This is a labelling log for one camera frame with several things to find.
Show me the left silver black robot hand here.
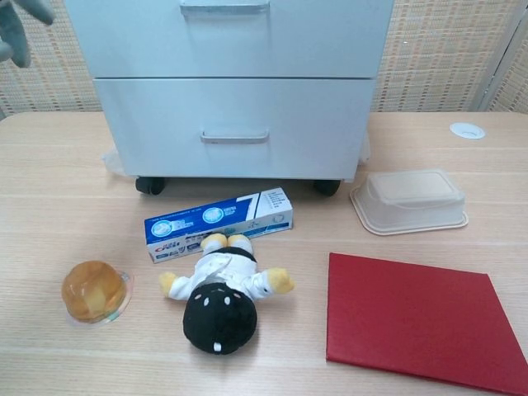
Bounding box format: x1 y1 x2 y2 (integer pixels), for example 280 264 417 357
0 0 57 69

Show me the white middle-height drawer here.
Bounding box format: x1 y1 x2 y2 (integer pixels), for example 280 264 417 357
64 0 395 79

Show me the white deep drawer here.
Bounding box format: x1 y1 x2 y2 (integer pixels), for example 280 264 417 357
92 77 377 181

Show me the black caster wheel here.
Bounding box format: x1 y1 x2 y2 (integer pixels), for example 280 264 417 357
134 176 167 196
313 180 342 197

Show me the orange jelly cup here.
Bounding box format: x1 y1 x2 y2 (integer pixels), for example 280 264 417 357
60 259 135 329

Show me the blue white toothpaste box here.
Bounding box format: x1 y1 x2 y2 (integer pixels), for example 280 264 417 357
144 186 295 264

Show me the plush doll in white uniform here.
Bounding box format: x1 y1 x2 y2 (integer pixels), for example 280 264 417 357
158 233 298 356

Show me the beige plastic food container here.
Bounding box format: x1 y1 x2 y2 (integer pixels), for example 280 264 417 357
349 167 470 237

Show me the red notebook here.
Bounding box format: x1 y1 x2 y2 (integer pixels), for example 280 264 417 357
325 252 528 396

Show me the white round cable grommet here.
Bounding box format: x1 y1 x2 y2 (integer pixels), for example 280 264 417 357
449 122 486 140

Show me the grey partition frame post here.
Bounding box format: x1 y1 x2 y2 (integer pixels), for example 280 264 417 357
480 0 528 112

